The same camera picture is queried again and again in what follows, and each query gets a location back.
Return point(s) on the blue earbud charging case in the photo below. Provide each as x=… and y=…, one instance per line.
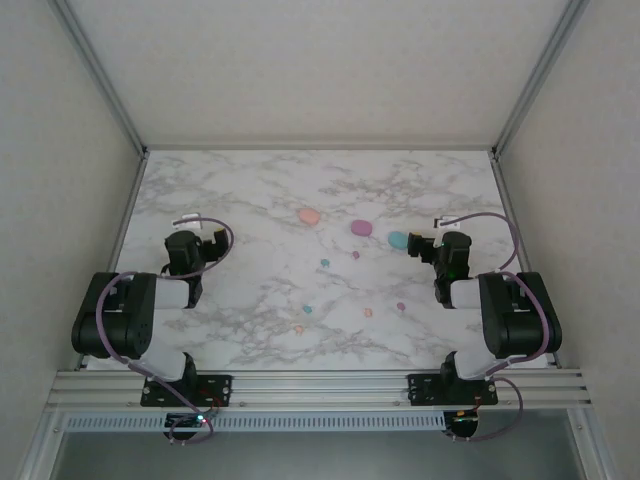
x=396, y=240

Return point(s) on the purple earbud charging case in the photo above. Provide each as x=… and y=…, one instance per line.
x=361, y=228

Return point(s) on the orange earbud charging case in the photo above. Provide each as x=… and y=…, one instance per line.
x=309, y=216

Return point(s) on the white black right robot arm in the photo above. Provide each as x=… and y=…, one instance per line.
x=520, y=320

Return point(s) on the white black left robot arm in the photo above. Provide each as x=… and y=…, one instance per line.
x=125, y=320

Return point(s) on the small controller circuit board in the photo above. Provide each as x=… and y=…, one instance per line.
x=465, y=417
x=187, y=421

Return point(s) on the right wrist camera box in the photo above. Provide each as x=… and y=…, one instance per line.
x=448, y=223

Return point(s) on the aluminium table side rail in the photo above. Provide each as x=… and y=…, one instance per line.
x=505, y=190
x=116, y=250

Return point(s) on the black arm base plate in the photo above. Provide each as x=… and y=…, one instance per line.
x=425, y=390
x=220, y=389

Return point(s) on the aluminium mounting rail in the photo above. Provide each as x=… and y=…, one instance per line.
x=320, y=390

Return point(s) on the aluminium frame post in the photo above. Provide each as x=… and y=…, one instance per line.
x=539, y=75
x=102, y=75

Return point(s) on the aluminium frame leg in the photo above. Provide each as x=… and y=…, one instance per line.
x=42, y=450
x=590, y=450

